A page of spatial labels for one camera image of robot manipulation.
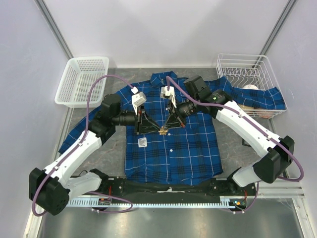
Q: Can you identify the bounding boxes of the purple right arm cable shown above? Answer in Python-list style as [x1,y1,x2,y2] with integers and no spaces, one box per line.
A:
[165,75,305,214]

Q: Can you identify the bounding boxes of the white ceramic bowl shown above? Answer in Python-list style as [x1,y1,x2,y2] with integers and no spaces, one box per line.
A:
[243,84,258,90]

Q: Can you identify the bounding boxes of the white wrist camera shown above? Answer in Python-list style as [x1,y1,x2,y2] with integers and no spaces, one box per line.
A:
[160,86,177,108]
[132,92,147,115]

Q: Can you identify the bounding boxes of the white perforated plastic basket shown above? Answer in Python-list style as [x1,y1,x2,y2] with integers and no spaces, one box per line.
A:
[54,56,109,108]

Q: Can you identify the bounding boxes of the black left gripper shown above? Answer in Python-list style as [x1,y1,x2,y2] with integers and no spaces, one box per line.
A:
[112,104,160,134]

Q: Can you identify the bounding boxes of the beige ceramic bowl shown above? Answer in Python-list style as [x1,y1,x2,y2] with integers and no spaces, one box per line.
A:
[240,105,255,111]

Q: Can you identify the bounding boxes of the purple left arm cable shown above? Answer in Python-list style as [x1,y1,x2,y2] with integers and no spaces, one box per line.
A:
[32,74,139,217]

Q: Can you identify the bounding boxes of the blue plaid shirt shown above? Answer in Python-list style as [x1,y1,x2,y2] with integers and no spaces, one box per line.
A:
[58,71,285,185]

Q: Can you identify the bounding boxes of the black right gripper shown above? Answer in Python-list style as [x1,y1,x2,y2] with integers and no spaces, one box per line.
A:
[163,96,200,130]

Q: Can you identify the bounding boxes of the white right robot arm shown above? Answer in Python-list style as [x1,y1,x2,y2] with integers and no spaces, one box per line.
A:
[160,76,295,195]

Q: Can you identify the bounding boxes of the white wire dish rack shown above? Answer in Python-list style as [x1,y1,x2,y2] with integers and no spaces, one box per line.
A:
[216,53,287,119]

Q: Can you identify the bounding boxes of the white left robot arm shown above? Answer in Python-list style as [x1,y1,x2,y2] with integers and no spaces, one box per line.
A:
[29,92,159,216]

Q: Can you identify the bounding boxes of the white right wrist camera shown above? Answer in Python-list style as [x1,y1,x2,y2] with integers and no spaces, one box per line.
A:
[160,86,177,108]

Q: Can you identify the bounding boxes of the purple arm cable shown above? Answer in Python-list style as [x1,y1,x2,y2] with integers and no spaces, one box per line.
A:
[32,74,139,217]
[165,75,305,214]

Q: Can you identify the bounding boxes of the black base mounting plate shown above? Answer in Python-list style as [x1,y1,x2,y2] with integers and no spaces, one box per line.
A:
[96,177,257,197]

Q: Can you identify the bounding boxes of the black brooch display box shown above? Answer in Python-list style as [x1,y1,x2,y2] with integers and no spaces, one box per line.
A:
[242,139,251,147]

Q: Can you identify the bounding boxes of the white slotted cable duct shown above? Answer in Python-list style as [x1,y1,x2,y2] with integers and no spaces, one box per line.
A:
[67,195,245,209]

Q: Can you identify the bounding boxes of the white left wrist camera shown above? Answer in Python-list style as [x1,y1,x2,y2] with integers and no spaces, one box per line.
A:
[132,92,147,115]

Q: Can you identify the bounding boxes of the pink patterned bowl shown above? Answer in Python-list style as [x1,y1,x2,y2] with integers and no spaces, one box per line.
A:
[257,110,276,119]

